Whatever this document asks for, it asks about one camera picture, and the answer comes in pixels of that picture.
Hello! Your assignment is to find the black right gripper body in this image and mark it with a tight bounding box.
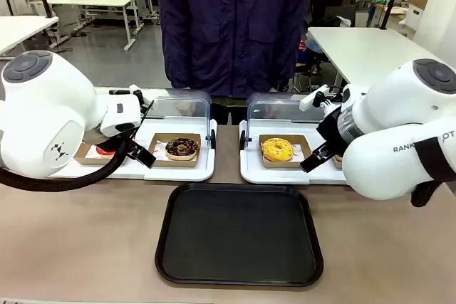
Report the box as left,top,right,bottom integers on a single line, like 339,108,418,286
316,108,352,155

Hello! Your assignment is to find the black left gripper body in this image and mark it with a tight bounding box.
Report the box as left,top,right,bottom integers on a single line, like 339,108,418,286
122,135,143,158

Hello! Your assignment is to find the red glazed donut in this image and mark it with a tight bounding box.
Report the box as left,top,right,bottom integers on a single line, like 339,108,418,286
94,145,118,158

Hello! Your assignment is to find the white display tray base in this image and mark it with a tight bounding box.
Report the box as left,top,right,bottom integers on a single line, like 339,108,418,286
53,118,218,182
239,118,352,186

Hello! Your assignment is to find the yellow glazed donut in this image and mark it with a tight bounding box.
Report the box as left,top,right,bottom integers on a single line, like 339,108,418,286
261,137,295,162

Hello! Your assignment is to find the chocolate glazed donut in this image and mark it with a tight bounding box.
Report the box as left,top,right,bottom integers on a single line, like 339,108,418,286
165,136,200,162

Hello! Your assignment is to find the black plastic serving tray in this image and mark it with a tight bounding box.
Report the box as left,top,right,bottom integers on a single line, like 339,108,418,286
155,182,324,288

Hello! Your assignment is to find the clear plastic display lid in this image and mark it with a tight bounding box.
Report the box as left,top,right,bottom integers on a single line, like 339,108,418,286
240,91,343,150
141,89,217,150

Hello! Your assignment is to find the large white table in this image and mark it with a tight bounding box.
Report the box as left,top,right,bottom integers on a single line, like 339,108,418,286
306,26,447,88

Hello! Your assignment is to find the person in navy jacket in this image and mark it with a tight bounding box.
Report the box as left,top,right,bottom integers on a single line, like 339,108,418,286
156,0,313,125

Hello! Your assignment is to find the white bench table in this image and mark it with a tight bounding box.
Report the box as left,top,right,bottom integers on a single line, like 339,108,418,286
45,0,138,52

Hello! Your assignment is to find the white table with black edge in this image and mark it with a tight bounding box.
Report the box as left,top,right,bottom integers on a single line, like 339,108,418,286
0,15,60,61

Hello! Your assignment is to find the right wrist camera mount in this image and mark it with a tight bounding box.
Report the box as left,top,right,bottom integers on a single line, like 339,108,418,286
299,84,343,117

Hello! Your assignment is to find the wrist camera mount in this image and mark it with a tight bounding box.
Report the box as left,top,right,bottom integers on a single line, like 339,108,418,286
108,83,155,115
299,84,343,117

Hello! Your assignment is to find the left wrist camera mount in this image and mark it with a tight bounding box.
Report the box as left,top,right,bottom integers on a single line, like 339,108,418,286
108,83,155,115

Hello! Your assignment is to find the black cable sleeve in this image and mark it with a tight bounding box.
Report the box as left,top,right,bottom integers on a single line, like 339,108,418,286
0,135,128,188

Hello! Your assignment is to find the black strap on arm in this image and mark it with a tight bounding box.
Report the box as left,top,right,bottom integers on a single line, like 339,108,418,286
410,136,456,208

